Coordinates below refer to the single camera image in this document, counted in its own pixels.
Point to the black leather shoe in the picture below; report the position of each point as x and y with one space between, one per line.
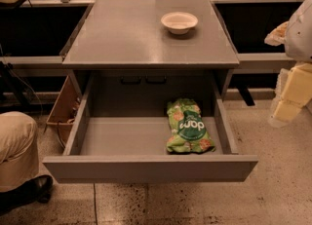
37 189

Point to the green rice chip bag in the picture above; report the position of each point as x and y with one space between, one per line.
189 133

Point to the white paper bowl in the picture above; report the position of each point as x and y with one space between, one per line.
179 23

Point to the beige trouser leg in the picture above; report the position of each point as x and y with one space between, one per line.
19 160

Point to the open grey top drawer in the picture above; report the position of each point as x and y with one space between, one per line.
121 129

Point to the wooden box beside cabinet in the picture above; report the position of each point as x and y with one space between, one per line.
63 113

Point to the grey metal rail frame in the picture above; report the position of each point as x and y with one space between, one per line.
32 61

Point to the grey cabinet with counter top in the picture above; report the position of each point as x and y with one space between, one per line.
132 57

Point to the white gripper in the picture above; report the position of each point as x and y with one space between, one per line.
299 37

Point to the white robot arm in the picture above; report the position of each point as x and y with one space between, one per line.
298 40

